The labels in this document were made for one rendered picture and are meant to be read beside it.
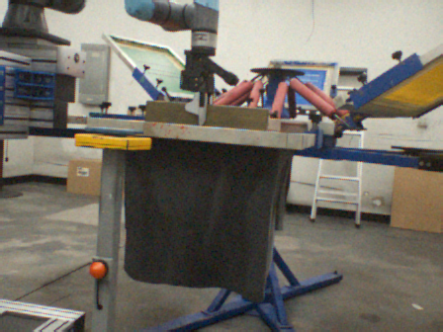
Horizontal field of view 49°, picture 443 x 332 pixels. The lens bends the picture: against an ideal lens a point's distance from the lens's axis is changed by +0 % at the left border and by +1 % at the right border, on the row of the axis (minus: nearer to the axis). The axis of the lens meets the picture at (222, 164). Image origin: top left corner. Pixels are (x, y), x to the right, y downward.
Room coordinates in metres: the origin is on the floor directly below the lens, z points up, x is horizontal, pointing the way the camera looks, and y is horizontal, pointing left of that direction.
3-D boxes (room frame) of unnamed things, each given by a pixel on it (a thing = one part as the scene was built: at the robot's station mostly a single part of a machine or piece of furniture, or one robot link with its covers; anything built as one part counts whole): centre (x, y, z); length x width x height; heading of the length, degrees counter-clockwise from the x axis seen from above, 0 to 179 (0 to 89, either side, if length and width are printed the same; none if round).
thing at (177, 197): (1.35, 0.07, 0.74); 0.45 x 0.03 x 0.43; 76
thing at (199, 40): (1.39, 0.08, 1.22); 0.08 x 0.08 x 0.05
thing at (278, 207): (1.53, -0.19, 0.74); 0.46 x 0.04 x 0.42; 166
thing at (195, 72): (1.39, 0.09, 1.14); 0.09 x 0.08 x 0.12; 76
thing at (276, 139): (1.64, 0.00, 0.97); 0.79 x 0.58 x 0.04; 166
